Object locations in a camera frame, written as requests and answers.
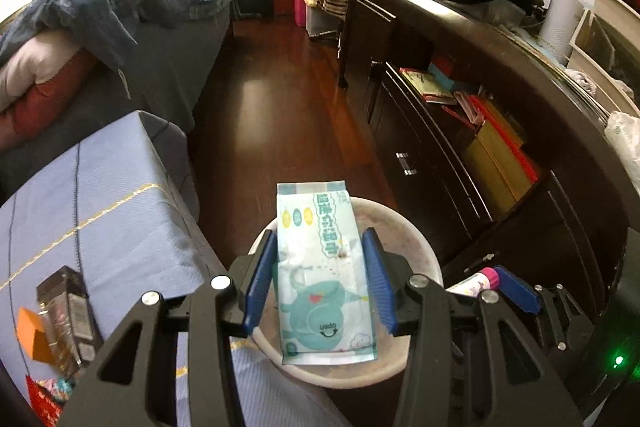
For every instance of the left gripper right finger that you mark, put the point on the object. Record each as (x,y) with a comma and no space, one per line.
(411,304)

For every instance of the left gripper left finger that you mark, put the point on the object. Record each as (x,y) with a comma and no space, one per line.
(229,306)

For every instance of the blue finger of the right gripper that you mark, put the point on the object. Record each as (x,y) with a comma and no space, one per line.
(517,291)

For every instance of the white pink tube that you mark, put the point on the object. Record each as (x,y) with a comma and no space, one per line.
(472,286)

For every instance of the teal wet wipes pack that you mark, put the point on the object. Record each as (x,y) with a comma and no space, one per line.
(323,297)

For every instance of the red snack wrapper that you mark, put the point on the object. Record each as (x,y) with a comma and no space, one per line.
(48,398)

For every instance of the blue checked tablecloth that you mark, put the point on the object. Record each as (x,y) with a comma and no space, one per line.
(119,207)

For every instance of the dark wooden dresser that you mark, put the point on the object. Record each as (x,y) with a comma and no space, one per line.
(486,150)

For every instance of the silver brown foil bag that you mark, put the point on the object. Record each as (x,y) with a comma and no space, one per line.
(74,337)

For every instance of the orange cube block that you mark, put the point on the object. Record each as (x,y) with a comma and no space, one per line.
(32,335)

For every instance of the dark blue duvet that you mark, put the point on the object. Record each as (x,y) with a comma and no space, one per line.
(106,28)

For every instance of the pink and red folded quilt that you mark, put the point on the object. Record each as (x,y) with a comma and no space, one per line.
(38,82)

